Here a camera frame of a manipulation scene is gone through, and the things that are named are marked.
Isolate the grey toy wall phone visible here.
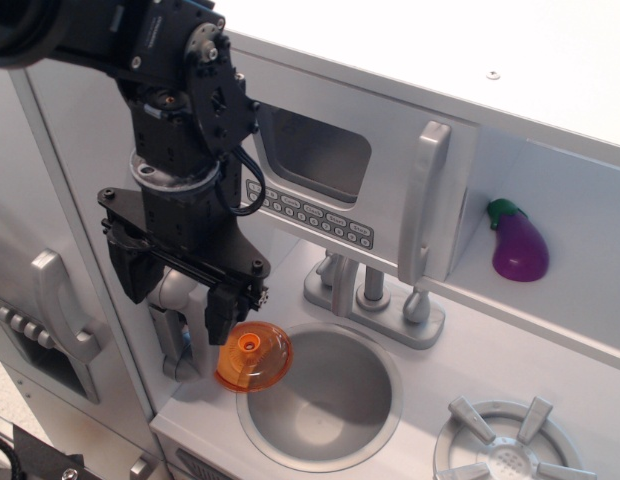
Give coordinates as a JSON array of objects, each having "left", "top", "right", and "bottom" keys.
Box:
[{"left": 146, "top": 267, "right": 219, "bottom": 383}]

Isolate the orange transparent plastic lid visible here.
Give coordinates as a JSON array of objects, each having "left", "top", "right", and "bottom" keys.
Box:
[{"left": 214, "top": 321, "right": 294, "bottom": 393}]

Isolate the round silver toy sink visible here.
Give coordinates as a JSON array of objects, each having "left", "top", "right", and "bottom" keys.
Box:
[{"left": 236, "top": 324, "right": 403, "bottom": 473}]

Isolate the grey toy stove burner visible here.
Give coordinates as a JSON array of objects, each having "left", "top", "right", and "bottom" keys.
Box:
[{"left": 433, "top": 396, "right": 597, "bottom": 479}]

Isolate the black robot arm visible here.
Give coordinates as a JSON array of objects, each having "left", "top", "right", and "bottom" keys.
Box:
[{"left": 0, "top": 1, "right": 270, "bottom": 345}]

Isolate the black mount with screw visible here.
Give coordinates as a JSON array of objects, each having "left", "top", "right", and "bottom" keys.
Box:
[{"left": 0, "top": 416, "right": 91, "bottom": 479}]

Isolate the grey toy ice dispenser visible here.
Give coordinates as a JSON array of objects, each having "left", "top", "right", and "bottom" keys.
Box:
[{"left": 0, "top": 299, "right": 99, "bottom": 404}]

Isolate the white toy microwave door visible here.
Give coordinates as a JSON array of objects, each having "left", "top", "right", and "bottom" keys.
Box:
[{"left": 233, "top": 48, "right": 479, "bottom": 285}]

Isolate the grey toy faucet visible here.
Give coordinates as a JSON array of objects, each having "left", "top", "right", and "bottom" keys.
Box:
[{"left": 304, "top": 252, "right": 446, "bottom": 350}]

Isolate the purple toy eggplant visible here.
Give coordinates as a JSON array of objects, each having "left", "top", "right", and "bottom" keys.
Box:
[{"left": 487, "top": 199, "right": 550, "bottom": 282}]

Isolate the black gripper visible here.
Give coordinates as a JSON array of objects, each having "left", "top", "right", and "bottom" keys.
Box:
[{"left": 97, "top": 175, "right": 270, "bottom": 345}]

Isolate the grey toy fridge handle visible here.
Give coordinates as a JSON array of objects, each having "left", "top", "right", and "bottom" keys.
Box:
[{"left": 30, "top": 249, "right": 101, "bottom": 364}]

